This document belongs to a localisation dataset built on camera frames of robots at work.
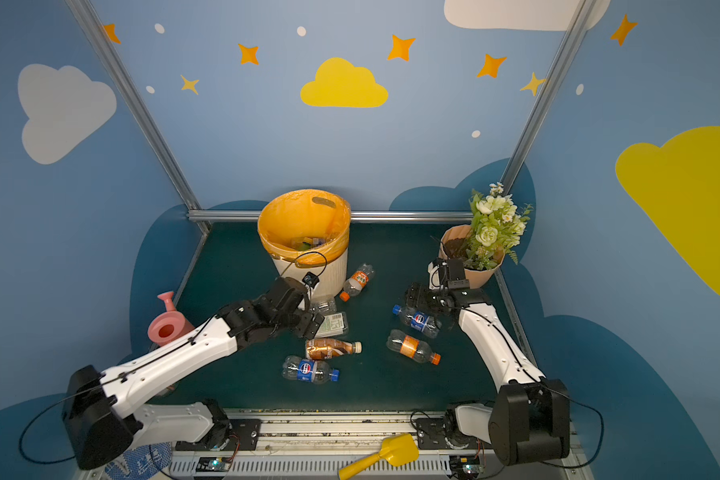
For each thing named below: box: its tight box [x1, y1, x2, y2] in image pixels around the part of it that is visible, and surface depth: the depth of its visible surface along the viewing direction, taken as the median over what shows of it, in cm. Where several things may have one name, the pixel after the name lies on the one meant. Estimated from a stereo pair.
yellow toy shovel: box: [338, 433, 419, 480], surface depth 73 cm
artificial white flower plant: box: [464, 182, 533, 270], surface depth 88 cm
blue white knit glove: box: [104, 441, 173, 480], surface depth 70 cm
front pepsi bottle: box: [282, 355, 340, 384], surface depth 83 cm
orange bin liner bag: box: [257, 189, 351, 261], surface depth 95 cm
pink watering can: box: [148, 291, 195, 346], surface depth 83 cm
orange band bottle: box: [386, 329, 442, 365], surface depth 87 cm
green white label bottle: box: [314, 312, 348, 338], surface depth 92 cm
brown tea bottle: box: [305, 338, 363, 361], surface depth 86 cm
